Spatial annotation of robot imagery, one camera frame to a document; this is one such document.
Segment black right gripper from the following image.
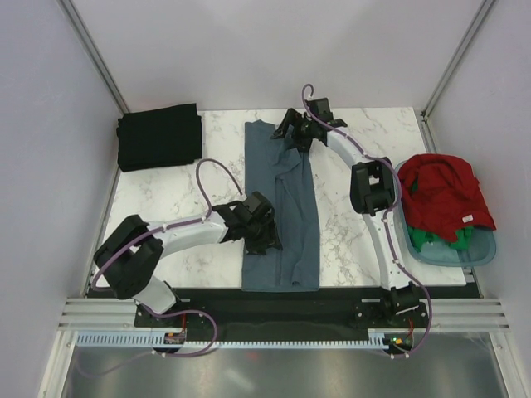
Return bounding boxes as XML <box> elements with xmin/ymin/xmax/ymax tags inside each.
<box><xmin>271</xmin><ymin>109</ymin><xmax>316</xmax><ymax>153</ymax></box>

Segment blue-grey t-shirt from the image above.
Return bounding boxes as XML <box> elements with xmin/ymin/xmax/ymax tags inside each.
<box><xmin>241</xmin><ymin>120</ymin><xmax>320</xmax><ymax>293</ymax></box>

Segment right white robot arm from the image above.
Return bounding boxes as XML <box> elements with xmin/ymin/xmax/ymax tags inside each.
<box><xmin>271</xmin><ymin>98</ymin><xmax>420</xmax><ymax>327</ymax></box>

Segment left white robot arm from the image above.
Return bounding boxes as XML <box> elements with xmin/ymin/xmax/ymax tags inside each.
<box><xmin>92</xmin><ymin>192</ymin><xmax>282</xmax><ymax>326</ymax></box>

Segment folded black t-shirt stack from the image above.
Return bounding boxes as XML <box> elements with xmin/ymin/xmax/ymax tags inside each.
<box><xmin>116</xmin><ymin>103</ymin><xmax>202</xmax><ymax>172</ymax></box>

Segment red t-shirt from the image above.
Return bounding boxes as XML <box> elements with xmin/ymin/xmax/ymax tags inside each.
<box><xmin>397</xmin><ymin>153</ymin><xmax>496</xmax><ymax>250</ymax></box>

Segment green t-shirt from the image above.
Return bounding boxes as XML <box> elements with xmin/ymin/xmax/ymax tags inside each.
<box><xmin>407</xmin><ymin>225</ymin><xmax>475</xmax><ymax>252</ymax></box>

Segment teal plastic basket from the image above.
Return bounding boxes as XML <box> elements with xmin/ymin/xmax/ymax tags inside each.
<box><xmin>397</xmin><ymin>162</ymin><xmax>496</xmax><ymax>267</ymax></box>

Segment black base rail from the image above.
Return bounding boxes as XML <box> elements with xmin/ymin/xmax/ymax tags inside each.
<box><xmin>132</xmin><ymin>285</ymin><xmax>482</xmax><ymax>343</ymax></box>

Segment white slotted cable duct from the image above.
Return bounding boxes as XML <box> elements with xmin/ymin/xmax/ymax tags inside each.
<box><xmin>76</xmin><ymin>330</ymin><xmax>411</xmax><ymax>350</ymax></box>

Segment aluminium front frame profile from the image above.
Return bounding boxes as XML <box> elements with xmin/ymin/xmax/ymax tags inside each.
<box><xmin>59</xmin><ymin>298</ymin><xmax>509</xmax><ymax>332</ymax></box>

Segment right aluminium frame post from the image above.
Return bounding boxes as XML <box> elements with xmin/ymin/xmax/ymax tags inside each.
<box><xmin>421</xmin><ymin>0</ymin><xmax>497</xmax><ymax>119</ymax></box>

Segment aluminium frame post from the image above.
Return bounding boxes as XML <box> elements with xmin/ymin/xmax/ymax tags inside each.
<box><xmin>57</xmin><ymin>0</ymin><xmax>129</xmax><ymax>114</ymax></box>
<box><xmin>421</xmin><ymin>0</ymin><xmax>497</xmax><ymax>119</ymax></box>

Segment left aluminium frame post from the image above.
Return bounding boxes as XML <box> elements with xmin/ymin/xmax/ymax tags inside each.
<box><xmin>57</xmin><ymin>0</ymin><xmax>129</xmax><ymax>114</ymax></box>

